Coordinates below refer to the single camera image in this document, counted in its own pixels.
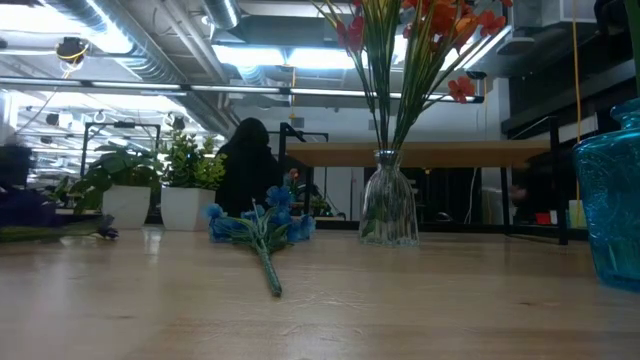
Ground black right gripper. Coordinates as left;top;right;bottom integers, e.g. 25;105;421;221
593;0;629;33

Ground orange artificial tulip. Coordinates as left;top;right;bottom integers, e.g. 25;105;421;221
446;12;481;49

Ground orange artificial flower bunch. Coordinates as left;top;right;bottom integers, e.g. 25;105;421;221
392;0;515;151

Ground blue glass vase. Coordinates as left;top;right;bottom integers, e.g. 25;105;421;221
573;97;640;292

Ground pink artificial flower bunch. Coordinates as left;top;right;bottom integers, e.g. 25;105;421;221
312;0;397;151

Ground clear ribbed glass vase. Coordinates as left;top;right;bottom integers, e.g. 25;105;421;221
358;149;420;247

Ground blue artificial flower bunch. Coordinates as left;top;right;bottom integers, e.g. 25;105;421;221
203;185;317;298

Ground purple artificial flower bunch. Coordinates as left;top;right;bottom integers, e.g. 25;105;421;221
0;187;121;245

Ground wooden shelf with black legs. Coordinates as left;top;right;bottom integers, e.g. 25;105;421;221
277;117;570;246

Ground white ceiling air unit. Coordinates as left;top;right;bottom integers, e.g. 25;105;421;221
497;0;599;56

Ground pale green container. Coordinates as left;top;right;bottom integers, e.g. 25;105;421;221
568;198;589;229

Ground long ceiling light bar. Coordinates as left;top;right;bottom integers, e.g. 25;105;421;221
0;77;485;104

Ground person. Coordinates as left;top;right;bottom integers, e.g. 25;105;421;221
214;117;285;220

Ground small-leaf plant in white pot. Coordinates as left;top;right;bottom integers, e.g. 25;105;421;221
159;130;227;232

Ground broad-leaf plant in white pot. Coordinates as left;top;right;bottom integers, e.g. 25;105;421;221
57;142;162;230

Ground yellow cable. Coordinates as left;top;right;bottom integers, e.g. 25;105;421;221
571;0;585;229

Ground black aluminium table frame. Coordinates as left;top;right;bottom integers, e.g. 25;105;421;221
314;217;591;242

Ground silver ventilation duct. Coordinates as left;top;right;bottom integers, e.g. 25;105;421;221
202;0;242;31

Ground black ceiling cord reel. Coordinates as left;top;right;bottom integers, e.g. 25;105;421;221
55;36;91;66

